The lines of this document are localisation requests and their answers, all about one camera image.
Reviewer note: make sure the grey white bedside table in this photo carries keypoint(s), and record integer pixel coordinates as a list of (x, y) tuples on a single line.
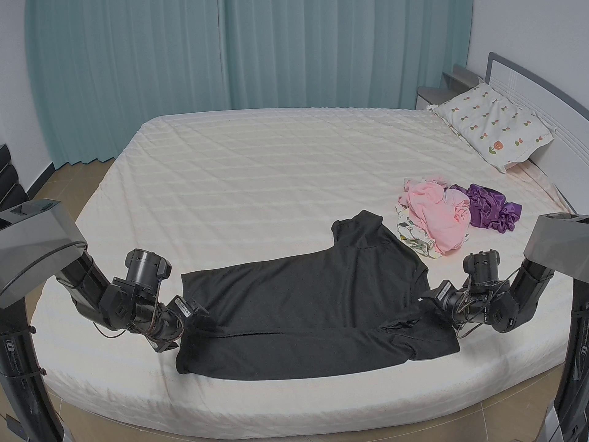
[(430, 97)]

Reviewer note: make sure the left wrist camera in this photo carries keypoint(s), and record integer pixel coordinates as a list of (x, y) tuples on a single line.
[(164, 270)]

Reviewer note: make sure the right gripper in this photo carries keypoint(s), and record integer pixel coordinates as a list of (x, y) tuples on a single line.
[(464, 309)]

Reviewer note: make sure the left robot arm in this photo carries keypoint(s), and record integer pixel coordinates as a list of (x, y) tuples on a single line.
[(37, 237)]

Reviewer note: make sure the white printed pillow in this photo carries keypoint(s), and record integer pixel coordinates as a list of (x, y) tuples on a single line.
[(492, 122)]

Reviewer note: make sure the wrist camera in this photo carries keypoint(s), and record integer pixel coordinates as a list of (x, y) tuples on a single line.
[(468, 264), (164, 270)]

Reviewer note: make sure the blue-green curtain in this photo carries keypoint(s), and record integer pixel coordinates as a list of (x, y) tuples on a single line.
[(138, 62)]

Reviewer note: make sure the bed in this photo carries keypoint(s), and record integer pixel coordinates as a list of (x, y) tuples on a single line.
[(276, 168)]

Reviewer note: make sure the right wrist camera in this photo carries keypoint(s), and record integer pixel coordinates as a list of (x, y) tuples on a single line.
[(468, 264)]

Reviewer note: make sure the black T-shirt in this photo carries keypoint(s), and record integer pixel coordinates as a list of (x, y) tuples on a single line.
[(299, 302)]

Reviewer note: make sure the purple garment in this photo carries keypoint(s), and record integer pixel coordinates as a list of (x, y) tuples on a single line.
[(487, 205)]

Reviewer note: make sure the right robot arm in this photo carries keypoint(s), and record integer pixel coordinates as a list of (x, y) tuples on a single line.
[(557, 246)]

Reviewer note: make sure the pink garment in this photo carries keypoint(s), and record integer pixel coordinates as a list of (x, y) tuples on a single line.
[(441, 219)]

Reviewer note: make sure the white printed garment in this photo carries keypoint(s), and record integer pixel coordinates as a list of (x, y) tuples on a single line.
[(414, 240)]

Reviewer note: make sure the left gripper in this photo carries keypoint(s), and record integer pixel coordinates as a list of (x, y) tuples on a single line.
[(161, 327)]

